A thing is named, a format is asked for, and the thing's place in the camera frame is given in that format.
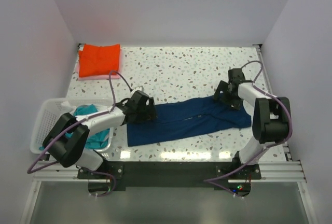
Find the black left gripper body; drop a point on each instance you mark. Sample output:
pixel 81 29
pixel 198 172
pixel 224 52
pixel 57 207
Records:
pixel 149 110

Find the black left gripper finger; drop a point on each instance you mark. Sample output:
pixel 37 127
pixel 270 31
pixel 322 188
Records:
pixel 145 118
pixel 151 109

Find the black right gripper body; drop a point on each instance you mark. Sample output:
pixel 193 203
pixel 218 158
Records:
pixel 227 98

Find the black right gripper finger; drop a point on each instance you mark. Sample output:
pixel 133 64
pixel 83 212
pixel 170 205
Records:
pixel 232 102
pixel 221 88

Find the dark blue printed t-shirt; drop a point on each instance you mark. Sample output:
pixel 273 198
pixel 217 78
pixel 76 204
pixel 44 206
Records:
pixel 186 119

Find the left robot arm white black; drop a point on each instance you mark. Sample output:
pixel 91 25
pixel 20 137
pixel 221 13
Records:
pixel 67 139

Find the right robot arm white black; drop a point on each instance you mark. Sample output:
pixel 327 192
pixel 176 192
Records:
pixel 272 122

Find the folded pink t-shirt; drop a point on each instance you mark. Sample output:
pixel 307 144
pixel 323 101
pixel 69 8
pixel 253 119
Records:
pixel 98 77

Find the teal t-shirt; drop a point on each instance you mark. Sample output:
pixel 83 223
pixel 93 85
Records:
pixel 98 140

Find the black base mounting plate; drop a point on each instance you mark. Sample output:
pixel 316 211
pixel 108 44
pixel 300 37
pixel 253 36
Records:
pixel 216 175

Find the folded orange t-shirt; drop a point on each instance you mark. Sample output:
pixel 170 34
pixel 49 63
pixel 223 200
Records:
pixel 98 60

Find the white plastic laundry basket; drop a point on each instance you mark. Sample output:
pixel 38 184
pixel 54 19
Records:
pixel 51 111

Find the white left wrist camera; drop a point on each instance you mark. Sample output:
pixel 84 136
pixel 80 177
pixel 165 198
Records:
pixel 138 88

